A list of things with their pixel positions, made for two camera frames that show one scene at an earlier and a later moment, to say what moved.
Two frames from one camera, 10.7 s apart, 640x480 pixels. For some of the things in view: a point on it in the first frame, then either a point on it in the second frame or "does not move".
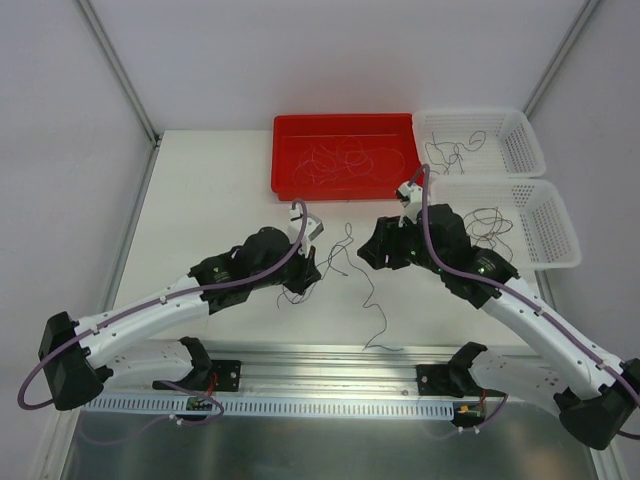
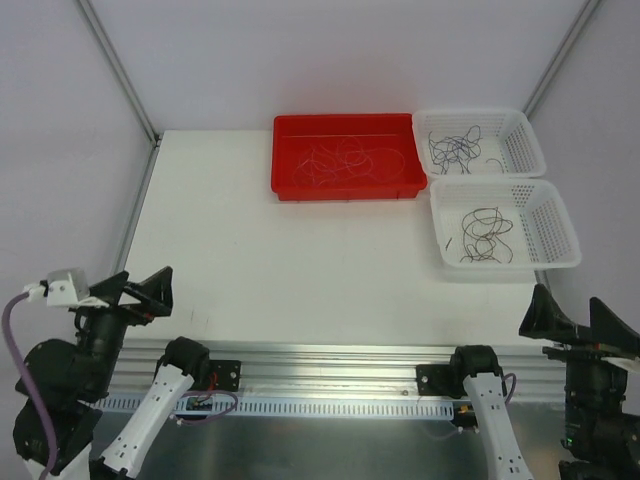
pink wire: [322, 164] does not move
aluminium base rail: [323, 371] does not move
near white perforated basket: [520, 219] does not move
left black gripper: [304, 273] -> [120, 310]
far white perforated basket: [492, 143] does not move
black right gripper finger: [387, 248] -> [545, 318]
